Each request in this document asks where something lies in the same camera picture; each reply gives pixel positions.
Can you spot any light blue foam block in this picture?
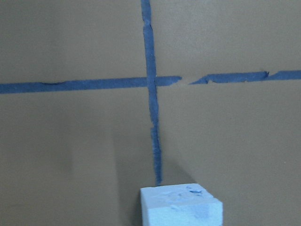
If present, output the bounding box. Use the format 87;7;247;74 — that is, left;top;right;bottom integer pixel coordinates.
140;183;223;226

